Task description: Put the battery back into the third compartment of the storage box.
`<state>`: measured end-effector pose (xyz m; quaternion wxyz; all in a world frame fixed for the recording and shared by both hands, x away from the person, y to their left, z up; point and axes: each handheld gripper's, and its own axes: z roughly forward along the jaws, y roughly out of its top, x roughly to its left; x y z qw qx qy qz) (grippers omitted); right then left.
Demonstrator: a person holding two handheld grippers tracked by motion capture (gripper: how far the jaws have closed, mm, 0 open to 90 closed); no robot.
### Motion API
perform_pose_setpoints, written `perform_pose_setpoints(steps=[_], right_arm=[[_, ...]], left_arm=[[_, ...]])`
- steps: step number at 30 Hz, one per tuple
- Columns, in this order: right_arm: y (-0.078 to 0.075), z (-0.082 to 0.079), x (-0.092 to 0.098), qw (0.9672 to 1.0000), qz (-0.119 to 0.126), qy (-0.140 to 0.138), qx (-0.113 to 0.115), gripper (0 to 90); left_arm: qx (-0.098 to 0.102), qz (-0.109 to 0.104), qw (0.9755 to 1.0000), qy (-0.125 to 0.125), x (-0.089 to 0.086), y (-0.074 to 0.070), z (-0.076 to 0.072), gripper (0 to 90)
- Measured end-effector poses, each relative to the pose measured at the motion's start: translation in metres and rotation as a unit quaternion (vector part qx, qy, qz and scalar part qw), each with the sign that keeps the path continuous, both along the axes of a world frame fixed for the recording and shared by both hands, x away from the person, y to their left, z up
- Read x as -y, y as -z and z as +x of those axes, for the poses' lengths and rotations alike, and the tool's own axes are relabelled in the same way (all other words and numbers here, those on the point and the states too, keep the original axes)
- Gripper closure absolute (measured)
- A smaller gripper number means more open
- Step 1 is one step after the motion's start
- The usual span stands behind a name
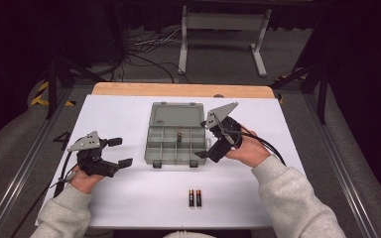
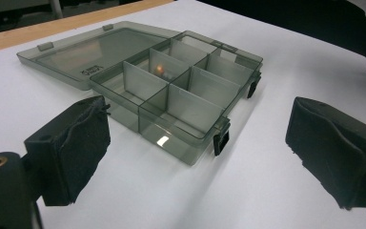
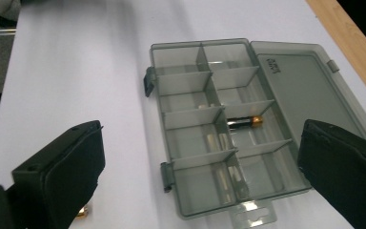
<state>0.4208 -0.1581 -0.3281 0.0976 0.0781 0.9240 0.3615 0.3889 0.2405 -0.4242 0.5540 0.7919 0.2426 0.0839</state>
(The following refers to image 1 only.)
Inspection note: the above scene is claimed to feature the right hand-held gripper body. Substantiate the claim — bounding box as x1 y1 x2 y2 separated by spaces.
205 101 244 164

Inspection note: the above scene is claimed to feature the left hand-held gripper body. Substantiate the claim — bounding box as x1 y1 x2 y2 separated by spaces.
66 130 120 179

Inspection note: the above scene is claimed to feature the grey transparent compartment storage box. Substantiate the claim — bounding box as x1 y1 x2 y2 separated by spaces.
144 101 212 169

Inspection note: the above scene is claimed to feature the person's left hand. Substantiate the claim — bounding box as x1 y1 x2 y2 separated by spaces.
68 165 105 195

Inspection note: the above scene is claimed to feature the person's right hand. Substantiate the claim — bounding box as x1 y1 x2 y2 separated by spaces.
224 133 272 169

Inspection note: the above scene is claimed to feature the white table cover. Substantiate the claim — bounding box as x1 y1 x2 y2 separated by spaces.
34 93 325 229

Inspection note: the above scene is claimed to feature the person's grey sweatshirt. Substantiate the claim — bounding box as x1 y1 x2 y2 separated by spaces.
163 230 216 238

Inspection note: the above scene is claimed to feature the yellow and black floor tape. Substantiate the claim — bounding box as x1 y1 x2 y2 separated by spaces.
30 80 77 107

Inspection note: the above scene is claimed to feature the black tripod stand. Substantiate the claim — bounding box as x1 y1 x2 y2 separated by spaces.
44 54 108 121
270 60 332 126

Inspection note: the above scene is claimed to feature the left hand-held gripper cable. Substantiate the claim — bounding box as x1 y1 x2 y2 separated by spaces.
53 150 80 199

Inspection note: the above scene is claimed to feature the hand-held gripper cable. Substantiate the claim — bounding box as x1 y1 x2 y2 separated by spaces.
53 150 80 199
224 128 287 167

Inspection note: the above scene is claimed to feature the right hand-held gripper cable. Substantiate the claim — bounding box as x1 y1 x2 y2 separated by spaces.
224 128 287 167

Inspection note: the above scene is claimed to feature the aluminium floor rail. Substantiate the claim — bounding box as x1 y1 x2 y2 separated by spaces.
0 86 77 238
302 92 381 238

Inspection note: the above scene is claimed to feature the bundle of floor cables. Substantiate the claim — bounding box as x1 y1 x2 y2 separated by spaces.
112 26 192 84

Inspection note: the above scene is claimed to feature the metal stand frame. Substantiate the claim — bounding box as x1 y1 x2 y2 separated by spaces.
178 0 316 77

